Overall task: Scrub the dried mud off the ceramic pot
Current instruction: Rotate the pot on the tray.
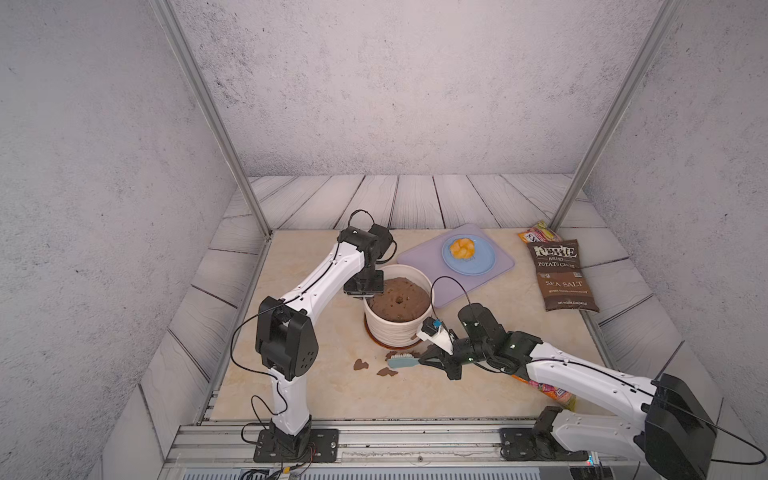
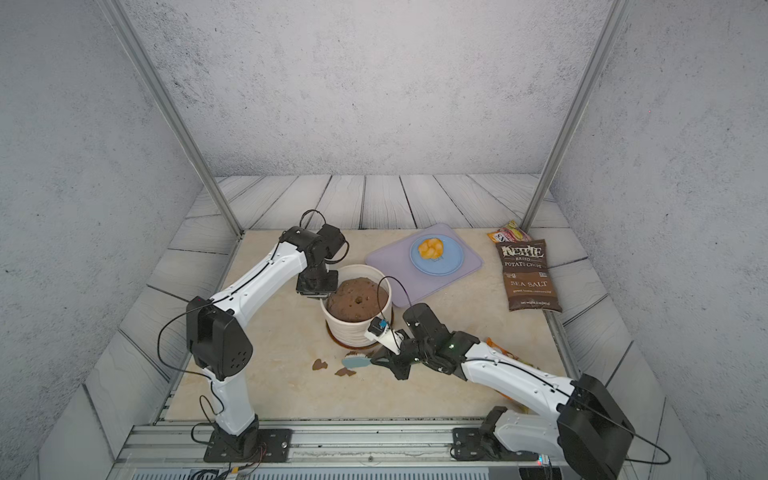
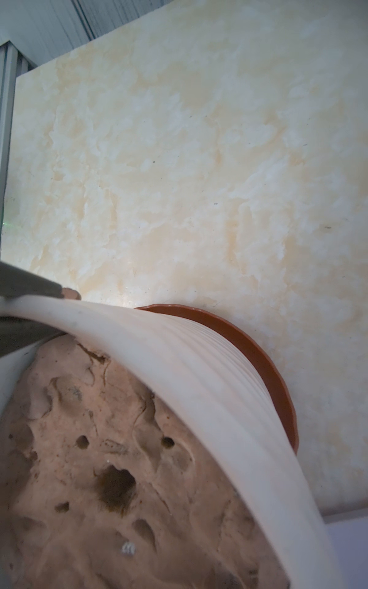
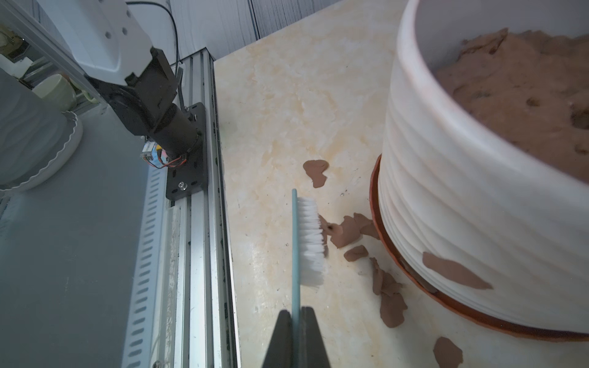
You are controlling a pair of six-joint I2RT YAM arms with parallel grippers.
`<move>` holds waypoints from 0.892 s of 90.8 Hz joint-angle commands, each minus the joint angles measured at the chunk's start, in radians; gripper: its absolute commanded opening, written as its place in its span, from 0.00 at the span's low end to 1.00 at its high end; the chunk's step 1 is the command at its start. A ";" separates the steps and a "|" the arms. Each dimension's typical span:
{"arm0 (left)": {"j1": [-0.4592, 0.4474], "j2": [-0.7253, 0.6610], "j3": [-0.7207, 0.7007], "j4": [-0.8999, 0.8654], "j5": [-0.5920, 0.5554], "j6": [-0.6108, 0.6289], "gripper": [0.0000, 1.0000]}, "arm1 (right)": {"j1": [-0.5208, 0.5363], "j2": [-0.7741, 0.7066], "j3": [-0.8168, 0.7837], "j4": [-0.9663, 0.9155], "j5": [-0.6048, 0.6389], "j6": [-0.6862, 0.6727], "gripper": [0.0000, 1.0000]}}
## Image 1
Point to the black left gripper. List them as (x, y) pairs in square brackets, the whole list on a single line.
[(379, 288)]

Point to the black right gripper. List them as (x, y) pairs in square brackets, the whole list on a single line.
[(444, 359)]

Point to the white ceramic pot with soil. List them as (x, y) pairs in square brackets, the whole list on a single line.
[(395, 316)]

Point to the teal scrub brush white bristles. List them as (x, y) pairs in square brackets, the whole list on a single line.
[(402, 363)]

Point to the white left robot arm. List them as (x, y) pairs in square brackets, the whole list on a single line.
[(285, 336)]

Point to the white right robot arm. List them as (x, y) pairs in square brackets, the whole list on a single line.
[(657, 420)]

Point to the small brown mud flake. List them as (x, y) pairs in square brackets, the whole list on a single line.
[(386, 372)]

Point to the blue round plate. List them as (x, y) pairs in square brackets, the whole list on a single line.
[(483, 261)]

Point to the golden knotted bread roll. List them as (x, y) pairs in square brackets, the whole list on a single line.
[(462, 249)]

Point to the orange pink candy packet front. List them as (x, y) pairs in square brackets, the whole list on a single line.
[(564, 398)]

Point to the brown Kettle chips bag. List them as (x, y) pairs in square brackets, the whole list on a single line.
[(559, 276)]

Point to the orange snack packet at back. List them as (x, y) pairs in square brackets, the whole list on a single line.
[(539, 233)]

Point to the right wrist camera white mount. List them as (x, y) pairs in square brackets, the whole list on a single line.
[(433, 330)]

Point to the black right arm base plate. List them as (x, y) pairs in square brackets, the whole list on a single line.
[(524, 445)]

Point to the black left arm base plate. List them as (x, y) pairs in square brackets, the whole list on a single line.
[(294, 447)]

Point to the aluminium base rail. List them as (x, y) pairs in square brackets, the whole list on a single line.
[(391, 449)]

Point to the aluminium left corner post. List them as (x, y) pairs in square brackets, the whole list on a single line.
[(182, 51)]

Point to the aluminium corner post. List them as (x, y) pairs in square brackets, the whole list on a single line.
[(643, 60), (182, 51)]

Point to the aluminium right corner post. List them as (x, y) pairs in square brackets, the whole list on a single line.
[(643, 60)]

